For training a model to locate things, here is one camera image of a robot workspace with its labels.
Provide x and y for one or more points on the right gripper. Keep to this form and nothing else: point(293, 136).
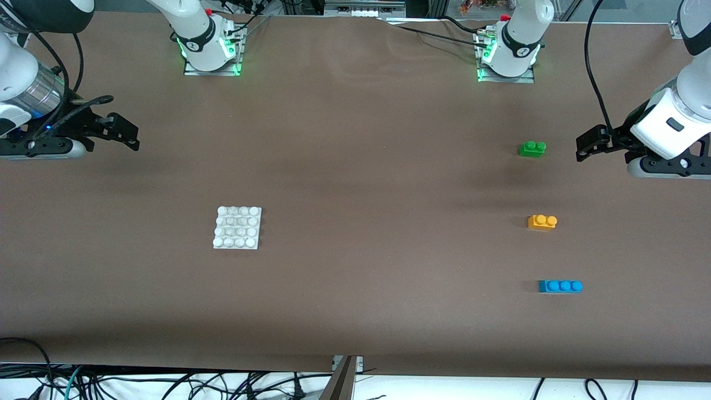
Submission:
point(76, 121)

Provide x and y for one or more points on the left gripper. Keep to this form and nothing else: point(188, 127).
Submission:
point(617, 139)

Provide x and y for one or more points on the yellow two-stud block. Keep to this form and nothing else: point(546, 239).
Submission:
point(541, 223)

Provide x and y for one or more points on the white studded base plate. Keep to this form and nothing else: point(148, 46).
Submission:
point(238, 228)

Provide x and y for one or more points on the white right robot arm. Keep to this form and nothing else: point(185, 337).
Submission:
point(197, 28)

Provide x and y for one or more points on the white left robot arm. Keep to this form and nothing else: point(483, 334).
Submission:
point(522, 30)

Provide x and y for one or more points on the green two-stud block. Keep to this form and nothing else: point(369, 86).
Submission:
point(532, 150)

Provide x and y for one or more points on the blue three-stud block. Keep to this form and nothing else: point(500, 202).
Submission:
point(560, 286)

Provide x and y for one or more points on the aluminium corner profile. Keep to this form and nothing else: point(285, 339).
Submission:
point(676, 30)

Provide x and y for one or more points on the brown table cover sheet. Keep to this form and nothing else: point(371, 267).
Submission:
point(355, 166)

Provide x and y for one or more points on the aluminium table profile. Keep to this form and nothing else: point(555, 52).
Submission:
point(341, 383)

